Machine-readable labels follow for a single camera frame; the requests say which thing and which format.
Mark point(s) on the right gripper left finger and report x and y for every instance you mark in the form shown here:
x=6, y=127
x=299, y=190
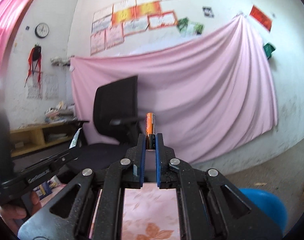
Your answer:
x=91, y=205

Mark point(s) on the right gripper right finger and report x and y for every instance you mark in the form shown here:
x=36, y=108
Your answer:
x=209, y=205

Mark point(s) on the orange black battery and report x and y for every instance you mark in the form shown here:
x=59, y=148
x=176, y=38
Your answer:
x=150, y=131

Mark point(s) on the left hand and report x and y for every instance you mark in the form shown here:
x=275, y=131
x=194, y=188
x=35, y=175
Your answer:
x=10, y=213

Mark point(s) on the blue cardboard box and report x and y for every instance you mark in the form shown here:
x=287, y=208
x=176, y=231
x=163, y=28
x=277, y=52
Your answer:
x=46, y=188

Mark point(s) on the wooden shelf desk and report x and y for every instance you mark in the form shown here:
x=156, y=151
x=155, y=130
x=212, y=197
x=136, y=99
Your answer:
x=34, y=138

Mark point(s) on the black office chair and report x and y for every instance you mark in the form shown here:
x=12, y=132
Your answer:
x=115, y=115

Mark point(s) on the blue plastic bucket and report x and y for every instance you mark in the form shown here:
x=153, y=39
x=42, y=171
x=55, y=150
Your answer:
x=270, y=204

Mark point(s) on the stack of papers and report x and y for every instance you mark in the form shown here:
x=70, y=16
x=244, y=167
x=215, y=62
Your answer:
x=60, y=113

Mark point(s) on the pink hanging sheet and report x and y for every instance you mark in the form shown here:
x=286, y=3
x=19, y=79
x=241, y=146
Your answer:
x=210, y=95

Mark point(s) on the red paper square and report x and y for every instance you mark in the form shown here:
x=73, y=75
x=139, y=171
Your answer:
x=261, y=17

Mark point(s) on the wall calendar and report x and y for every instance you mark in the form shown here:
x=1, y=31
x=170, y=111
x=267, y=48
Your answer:
x=42, y=86

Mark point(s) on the red wall hanging ornament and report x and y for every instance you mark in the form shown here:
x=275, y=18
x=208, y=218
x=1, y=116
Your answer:
x=34, y=64

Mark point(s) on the round wall clock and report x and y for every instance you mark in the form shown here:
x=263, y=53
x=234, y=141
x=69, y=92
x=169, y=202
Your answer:
x=42, y=30

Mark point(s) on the wall certificates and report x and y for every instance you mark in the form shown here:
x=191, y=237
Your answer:
x=112, y=24

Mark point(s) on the green wall basket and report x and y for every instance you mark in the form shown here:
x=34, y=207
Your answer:
x=269, y=49

